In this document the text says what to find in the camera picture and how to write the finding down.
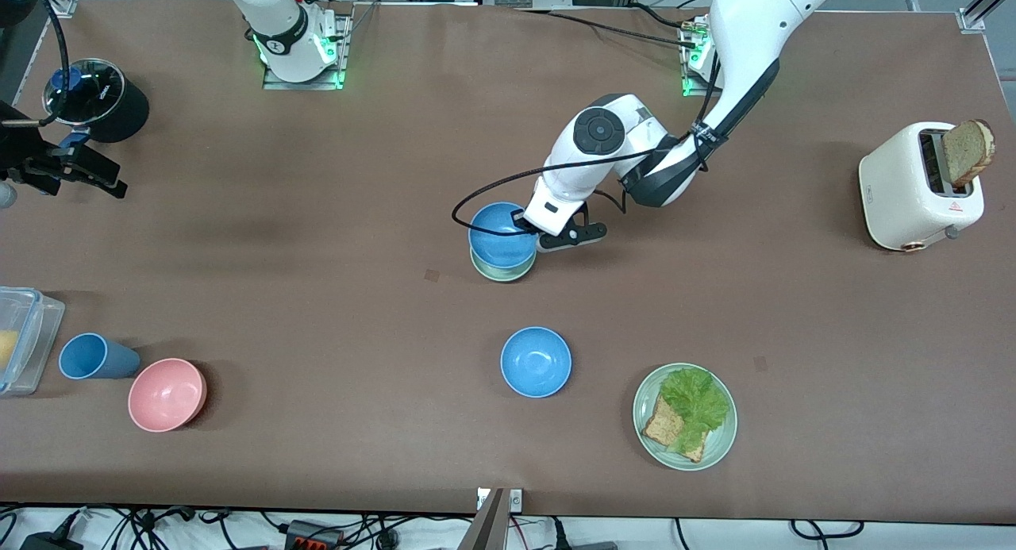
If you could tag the grey aluminium pole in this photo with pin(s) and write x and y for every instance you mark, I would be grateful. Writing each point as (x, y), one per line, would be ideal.
(488, 526)

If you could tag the black and orange connector block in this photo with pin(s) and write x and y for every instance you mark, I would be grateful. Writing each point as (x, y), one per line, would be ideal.
(313, 538)

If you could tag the clear container with blue clips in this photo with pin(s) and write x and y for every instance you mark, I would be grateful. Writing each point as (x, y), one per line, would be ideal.
(36, 336)

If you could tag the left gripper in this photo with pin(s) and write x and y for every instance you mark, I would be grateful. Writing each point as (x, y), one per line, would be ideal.
(520, 222)

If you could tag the brown bread slice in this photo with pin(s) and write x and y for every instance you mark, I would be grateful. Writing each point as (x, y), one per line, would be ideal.
(663, 429)
(970, 149)

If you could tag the black power adapter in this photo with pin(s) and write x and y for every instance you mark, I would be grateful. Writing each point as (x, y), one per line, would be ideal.
(48, 542)

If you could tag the blue bowl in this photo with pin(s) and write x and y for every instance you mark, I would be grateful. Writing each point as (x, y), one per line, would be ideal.
(536, 362)
(496, 244)

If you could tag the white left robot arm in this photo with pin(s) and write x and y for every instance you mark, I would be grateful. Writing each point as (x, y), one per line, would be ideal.
(746, 26)

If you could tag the green bowl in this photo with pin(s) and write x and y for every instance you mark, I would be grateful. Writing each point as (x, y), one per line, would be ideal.
(502, 274)

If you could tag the cream toaster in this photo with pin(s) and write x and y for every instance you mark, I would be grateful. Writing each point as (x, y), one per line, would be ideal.
(897, 193)

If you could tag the blue cup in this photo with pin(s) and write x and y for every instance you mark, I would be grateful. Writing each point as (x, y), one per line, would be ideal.
(95, 357)

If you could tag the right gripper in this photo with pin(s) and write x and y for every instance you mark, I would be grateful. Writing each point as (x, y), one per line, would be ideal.
(22, 166)

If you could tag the white pole bracket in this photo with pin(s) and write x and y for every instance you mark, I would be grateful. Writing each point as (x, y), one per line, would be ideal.
(516, 500)

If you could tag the glass lid with blue knob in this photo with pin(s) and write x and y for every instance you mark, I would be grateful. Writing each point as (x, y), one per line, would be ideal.
(95, 98)

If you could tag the yellow food piece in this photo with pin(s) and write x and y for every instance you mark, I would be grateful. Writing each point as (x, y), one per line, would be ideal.
(6, 350)

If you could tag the green plate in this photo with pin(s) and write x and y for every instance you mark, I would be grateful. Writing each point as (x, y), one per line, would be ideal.
(718, 447)

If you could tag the pink bowl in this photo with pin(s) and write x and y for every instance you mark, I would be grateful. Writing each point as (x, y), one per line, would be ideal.
(167, 395)

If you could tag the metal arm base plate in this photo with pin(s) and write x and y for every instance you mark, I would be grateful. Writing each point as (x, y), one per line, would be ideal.
(343, 54)
(689, 70)

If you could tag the green lettuce leaf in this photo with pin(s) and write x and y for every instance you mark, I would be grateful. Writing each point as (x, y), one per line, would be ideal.
(697, 399)

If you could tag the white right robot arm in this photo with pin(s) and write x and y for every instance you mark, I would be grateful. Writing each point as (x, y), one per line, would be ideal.
(290, 26)

